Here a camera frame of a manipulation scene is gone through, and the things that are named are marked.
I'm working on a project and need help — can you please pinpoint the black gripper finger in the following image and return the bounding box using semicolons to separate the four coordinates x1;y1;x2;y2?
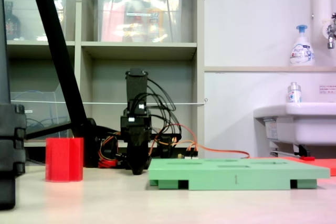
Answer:
138;140;151;175
127;142;139;175

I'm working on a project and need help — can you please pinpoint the red cross columnar block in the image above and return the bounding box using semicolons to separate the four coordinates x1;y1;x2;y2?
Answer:
45;137;85;183

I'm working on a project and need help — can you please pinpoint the green shape hole board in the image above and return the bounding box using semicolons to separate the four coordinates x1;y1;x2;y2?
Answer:
148;158;331;190

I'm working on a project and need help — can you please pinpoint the grey shelf unit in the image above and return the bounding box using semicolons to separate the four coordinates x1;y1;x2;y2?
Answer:
0;0;205;167

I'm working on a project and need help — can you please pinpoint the black tripod brace bar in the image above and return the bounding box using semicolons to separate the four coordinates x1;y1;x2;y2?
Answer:
25;121;73;141

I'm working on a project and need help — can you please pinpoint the large clear plastic bin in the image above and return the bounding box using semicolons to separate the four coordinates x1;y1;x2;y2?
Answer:
96;0;184;43

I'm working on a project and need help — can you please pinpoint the pink pack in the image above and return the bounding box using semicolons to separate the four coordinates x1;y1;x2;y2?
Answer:
101;1;124;42

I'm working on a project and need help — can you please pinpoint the orange bottle with pink cap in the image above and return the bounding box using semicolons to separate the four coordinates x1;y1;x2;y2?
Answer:
146;0;166;42

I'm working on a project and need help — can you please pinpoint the notched black stack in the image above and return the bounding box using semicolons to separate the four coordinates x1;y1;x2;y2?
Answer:
0;103;27;211

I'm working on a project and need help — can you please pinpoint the small clear sanitizer bottle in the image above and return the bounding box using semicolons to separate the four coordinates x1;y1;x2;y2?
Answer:
287;82;302;103

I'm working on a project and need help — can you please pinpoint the dark round bottle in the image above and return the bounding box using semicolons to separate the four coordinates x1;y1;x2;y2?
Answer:
4;1;22;41

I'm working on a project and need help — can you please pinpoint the white foam soap bottle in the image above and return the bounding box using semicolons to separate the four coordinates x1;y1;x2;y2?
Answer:
289;24;316;67

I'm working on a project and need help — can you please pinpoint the metal faucet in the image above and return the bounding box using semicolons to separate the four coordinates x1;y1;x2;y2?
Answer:
322;13;336;49

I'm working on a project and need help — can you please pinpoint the red wire bundle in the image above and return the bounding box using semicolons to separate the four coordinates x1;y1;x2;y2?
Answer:
98;153;119;168

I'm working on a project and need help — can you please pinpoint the orange wire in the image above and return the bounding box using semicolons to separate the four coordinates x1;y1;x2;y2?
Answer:
148;124;250;159

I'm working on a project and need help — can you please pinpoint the clear bin with blue cable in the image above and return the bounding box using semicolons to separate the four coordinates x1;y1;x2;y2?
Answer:
10;90;73;142

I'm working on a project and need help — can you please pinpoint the white wall sink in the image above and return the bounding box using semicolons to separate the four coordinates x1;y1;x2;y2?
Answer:
253;102;336;146

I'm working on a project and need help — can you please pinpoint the wall sign with red text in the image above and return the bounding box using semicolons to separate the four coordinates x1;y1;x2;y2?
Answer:
319;84;336;94

